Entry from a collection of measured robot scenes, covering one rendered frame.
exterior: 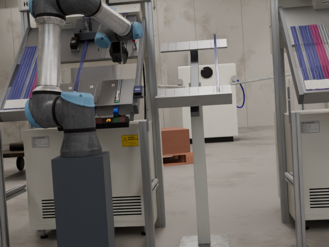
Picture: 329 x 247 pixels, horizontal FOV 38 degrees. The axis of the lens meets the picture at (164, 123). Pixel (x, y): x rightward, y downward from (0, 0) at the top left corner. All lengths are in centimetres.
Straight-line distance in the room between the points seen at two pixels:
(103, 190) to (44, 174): 109
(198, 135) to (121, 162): 49
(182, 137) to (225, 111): 274
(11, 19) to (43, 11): 1032
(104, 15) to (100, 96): 55
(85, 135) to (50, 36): 40
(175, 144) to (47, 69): 385
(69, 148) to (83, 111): 14
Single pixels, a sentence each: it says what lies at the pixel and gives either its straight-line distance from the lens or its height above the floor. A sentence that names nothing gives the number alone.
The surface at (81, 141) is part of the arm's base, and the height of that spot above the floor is 60.
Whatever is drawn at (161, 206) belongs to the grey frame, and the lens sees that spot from 283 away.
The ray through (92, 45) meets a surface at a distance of 269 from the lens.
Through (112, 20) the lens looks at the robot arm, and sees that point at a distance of 199.
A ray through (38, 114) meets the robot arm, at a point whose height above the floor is 71.
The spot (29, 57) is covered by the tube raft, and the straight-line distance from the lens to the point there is 272.
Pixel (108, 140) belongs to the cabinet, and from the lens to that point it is 261.
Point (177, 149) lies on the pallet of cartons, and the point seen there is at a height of 18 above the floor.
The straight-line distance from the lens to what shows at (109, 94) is 235.
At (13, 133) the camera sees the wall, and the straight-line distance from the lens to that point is 1203.
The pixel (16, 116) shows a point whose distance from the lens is 244.
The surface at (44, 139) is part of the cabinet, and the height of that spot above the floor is 56.
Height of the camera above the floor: 72
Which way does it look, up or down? 2 degrees down
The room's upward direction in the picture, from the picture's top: 4 degrees counter-clockwise
